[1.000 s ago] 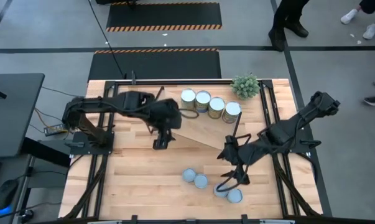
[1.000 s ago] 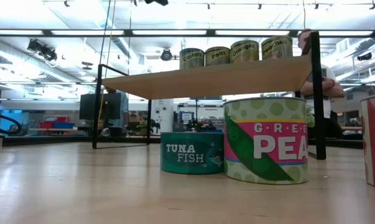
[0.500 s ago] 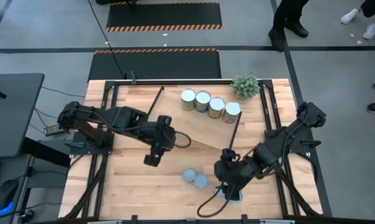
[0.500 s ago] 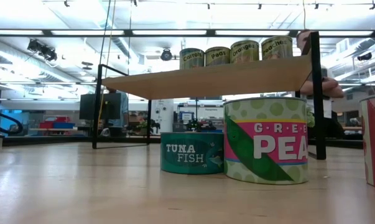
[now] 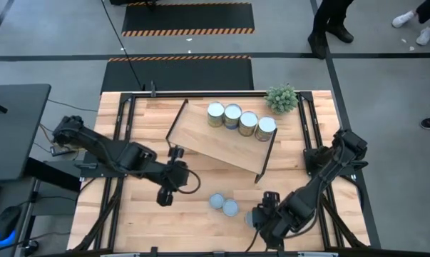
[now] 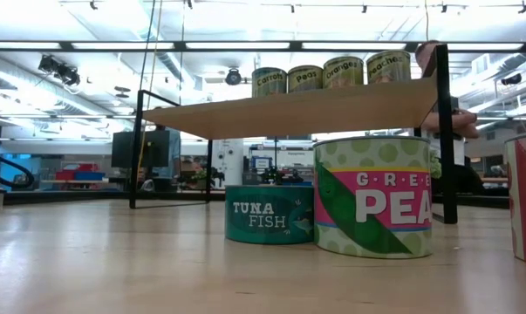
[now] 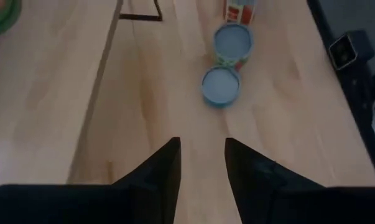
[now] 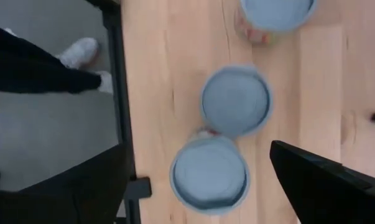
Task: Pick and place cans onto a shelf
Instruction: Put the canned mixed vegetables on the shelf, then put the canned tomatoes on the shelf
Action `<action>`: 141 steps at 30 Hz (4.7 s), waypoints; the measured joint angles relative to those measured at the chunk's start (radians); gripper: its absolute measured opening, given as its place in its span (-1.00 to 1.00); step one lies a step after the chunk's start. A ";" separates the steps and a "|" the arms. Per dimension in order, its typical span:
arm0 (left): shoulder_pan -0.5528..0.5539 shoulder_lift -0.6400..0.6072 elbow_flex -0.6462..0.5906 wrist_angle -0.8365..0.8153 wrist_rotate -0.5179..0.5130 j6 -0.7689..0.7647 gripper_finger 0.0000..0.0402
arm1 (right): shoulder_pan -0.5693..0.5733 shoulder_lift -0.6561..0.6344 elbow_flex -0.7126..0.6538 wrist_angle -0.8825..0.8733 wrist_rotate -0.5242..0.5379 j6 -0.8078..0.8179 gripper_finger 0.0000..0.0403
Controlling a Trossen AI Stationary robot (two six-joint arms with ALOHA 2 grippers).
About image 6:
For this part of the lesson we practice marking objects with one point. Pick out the black ceiling spotlight cluster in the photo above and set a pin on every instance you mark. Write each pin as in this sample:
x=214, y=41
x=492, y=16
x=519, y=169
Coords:
x=59, y=70

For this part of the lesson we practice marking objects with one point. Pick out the pale green potted plant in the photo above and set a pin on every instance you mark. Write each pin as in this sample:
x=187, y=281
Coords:
x=435, y=165

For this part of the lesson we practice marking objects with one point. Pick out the teal tuna fish can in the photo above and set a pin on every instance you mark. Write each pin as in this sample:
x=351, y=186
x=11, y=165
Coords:
x=262, y=218

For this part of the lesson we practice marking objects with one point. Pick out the round black ceiling fixture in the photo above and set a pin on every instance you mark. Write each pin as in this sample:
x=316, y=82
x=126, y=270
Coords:
x=233, y=77

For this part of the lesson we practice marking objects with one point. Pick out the oranges label can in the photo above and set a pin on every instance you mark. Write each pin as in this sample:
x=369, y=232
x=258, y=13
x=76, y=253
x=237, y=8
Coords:
x=343, y=72

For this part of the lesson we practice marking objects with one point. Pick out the wooden shelf with black frame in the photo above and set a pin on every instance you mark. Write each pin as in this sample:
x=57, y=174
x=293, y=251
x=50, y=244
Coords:
x=446, y=131

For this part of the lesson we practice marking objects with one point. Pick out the carrots label can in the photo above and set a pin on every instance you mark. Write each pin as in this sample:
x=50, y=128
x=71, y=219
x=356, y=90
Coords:
x=269, y=83

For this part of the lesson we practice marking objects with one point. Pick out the small black machine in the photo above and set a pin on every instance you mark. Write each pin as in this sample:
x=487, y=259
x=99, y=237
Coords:
x=282, y=176

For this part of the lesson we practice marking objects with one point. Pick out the peas label can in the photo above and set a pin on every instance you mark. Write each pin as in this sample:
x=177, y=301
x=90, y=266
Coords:
x=305, y=79

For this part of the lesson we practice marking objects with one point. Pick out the blue screen sign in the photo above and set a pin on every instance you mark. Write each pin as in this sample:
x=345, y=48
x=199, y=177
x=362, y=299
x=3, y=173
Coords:
x=261, y=164

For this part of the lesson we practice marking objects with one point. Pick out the black monitor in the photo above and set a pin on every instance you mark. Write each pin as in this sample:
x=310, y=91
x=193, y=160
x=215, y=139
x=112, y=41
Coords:
x=123, y=150

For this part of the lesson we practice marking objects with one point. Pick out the blue storage box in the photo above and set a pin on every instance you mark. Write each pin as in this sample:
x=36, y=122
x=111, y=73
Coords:
x=90, y=175

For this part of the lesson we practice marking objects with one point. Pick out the black ceiling-mounted device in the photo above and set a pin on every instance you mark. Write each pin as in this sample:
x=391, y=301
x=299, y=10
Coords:
x=511, y=79

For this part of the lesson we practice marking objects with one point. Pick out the green peas polka-dot can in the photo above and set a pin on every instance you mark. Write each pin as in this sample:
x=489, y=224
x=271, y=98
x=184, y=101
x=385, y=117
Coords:
x=376, y=205

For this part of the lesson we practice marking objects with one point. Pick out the red storage box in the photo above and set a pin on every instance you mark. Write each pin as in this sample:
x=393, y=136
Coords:
x=77, y=168

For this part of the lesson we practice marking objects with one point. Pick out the peaches label can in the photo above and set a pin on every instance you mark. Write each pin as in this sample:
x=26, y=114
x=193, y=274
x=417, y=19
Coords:
x=389, y=67

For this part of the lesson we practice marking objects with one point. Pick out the black overhead frame beam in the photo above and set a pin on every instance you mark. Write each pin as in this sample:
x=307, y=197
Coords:
x=295, y=45

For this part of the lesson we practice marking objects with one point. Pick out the wooden shelf board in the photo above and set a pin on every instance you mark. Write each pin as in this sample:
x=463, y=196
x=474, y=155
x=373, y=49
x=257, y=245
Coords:
x=297, y=111

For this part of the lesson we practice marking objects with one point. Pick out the white cabinet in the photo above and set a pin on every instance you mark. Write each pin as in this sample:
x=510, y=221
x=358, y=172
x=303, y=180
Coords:
x=227, y=161

